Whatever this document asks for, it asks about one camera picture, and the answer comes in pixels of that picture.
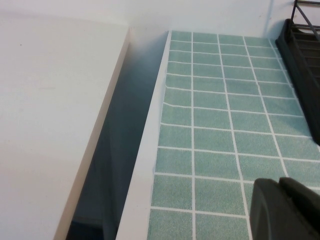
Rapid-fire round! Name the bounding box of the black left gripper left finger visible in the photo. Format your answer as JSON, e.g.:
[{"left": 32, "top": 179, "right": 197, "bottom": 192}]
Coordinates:
[{"left": 249, "top": 177, "right": 320, "bottom": 240}]

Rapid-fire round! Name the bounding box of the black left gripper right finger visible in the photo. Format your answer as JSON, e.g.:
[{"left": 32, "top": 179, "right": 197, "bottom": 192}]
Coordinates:
[{"left": 278, "top": 176, "right": 320, "bottom": 221}]

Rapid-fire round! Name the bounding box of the green checkered tablecloth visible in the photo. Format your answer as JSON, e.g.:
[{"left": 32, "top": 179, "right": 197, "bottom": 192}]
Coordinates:
[{"left": 148, "top": 29, "right": 320, "bottom": 240}]

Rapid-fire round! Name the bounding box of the black plastic drain tray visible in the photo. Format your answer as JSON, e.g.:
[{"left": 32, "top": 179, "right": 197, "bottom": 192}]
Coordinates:
[{"left": 274, "top": 18, "right": 320, "bottom": 146}]

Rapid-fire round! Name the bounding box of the white side cabinet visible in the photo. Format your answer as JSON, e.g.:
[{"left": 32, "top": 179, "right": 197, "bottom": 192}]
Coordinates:
[{"left": 0, "top": 14, "right": 134, "bottom": 240}]

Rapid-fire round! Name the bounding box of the black wire dish rack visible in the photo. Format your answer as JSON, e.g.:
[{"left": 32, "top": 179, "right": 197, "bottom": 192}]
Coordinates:
[{"left": 291, "top": 0, "right": 320, "bottom": 43}]

